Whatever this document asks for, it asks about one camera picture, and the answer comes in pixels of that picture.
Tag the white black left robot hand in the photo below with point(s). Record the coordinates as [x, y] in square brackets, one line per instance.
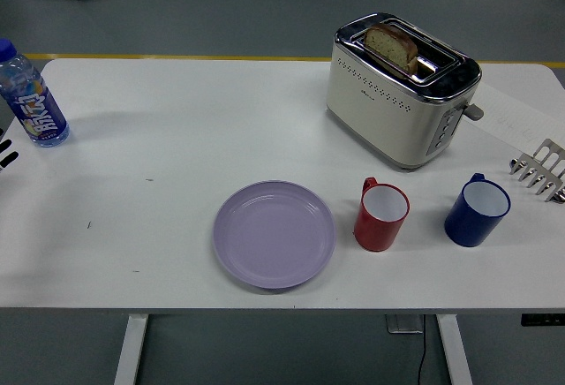
[6, 154]

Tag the purple round plate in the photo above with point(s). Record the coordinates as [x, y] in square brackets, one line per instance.
[274, 234]

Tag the blue labelled drink bottle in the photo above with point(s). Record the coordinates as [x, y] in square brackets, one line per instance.
[33, 102]

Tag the white table leg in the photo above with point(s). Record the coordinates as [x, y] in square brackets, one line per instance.
[454, 349]
[130, 349]

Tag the red mug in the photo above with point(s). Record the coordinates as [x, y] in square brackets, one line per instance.
[379, 221]

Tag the cream chrome toaster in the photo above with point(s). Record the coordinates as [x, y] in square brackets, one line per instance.
[388, 107]

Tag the brown bread slice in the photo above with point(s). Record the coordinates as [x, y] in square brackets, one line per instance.
[390, 45]

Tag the blue mug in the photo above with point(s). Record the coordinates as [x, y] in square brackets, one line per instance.
[474, 219]

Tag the white paper sheet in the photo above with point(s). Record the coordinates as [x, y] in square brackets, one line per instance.
[512, 115]

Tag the silver metal toast rack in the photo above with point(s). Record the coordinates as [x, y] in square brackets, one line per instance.
[540, 168]

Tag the black table control panel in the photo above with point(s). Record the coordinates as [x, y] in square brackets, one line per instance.
[543, 319]

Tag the grey metal table bracket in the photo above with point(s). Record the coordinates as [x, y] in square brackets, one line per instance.
[404, 324]

